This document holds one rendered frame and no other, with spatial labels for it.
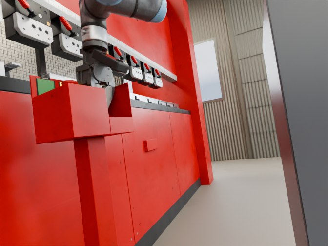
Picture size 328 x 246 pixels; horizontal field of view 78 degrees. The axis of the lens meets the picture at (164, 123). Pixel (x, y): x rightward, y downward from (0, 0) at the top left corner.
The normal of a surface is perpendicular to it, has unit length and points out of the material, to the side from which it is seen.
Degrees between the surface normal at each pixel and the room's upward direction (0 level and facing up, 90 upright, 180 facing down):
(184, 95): 90
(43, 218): 90
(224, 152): 90
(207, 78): 90
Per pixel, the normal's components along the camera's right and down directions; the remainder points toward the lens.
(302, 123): -0.43, 0.01
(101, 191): 0.84, -0.14
